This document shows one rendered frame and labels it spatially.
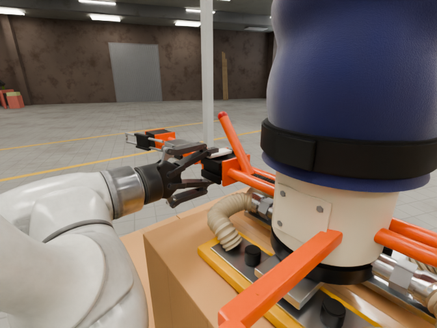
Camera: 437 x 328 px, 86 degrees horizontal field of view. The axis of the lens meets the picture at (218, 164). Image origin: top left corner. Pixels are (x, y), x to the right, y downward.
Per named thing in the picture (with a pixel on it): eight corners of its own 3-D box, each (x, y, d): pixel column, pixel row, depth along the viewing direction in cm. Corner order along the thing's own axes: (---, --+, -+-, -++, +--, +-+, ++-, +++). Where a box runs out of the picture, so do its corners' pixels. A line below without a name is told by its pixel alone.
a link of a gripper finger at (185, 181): (170, 183, 47) (169, 190, 48) (212, 183, 55) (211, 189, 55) (161, 177, 50) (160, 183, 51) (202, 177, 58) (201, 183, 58)
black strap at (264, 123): (452, 152, 34) (462, 124, 32) (406, 205, 20) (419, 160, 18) (307, 128, 50) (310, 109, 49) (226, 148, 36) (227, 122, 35)
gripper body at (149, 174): (127, 161, 46) (169, 152, 52) (132, 199, 49) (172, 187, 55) (142, 172, 41) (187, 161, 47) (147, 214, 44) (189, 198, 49)
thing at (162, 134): (176, 146, 82) (175, 131, 80) (156, 150, 78) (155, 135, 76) (164, 141, 88) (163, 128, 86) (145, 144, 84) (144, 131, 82)
